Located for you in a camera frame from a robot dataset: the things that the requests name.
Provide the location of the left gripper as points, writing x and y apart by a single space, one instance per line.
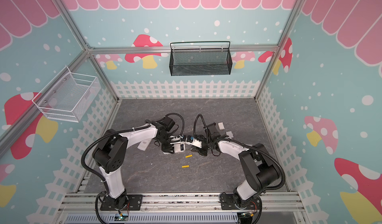
168 149

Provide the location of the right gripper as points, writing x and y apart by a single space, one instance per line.
204 143

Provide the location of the white remote control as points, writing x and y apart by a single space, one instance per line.
143 145
179 147

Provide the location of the white battery cover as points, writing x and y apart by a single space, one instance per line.
221 126
230 134

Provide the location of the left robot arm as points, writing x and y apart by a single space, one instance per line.
110 151

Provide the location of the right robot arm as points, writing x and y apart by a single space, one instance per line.
262 172

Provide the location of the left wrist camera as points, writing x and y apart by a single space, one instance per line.
176 139

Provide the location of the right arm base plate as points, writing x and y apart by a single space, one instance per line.
231 201

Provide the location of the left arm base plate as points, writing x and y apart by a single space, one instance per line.
131 202

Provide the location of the black wire mesh basket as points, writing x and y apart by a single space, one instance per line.
200 58

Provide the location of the aluminium mounting rail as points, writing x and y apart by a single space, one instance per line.
182 202

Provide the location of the white wire mesh basket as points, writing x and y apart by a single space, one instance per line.
68 97

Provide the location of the white vented cable duct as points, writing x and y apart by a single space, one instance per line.
171 218

